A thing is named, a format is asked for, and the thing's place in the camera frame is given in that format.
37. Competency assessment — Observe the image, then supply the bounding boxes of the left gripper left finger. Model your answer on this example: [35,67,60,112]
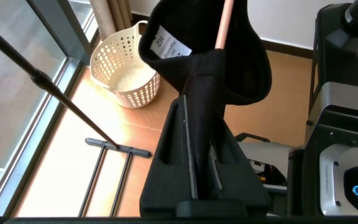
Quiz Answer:
[139,95,198,218]

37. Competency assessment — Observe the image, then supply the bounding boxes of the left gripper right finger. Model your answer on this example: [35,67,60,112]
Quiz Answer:
[209,118,272,216]

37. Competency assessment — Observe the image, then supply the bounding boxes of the black garment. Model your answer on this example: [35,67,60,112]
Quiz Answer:
[138,0,272,200]

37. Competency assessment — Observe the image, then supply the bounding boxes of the pink clothes hanger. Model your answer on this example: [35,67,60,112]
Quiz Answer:
[214,0,235,50]

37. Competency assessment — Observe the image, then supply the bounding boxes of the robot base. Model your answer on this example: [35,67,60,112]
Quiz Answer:
[234,0,358,218]

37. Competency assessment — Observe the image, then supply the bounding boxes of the white laundry basket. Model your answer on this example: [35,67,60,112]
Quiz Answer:
[89,20,161,110]

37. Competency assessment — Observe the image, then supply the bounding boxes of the black clothes rack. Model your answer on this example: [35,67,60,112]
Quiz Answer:
[0,18,152,218]

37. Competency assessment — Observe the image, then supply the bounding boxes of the beige curtain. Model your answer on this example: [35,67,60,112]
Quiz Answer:
[88,0,133,41]

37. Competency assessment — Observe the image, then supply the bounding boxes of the window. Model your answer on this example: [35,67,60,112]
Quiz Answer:
[0,0,99,215]

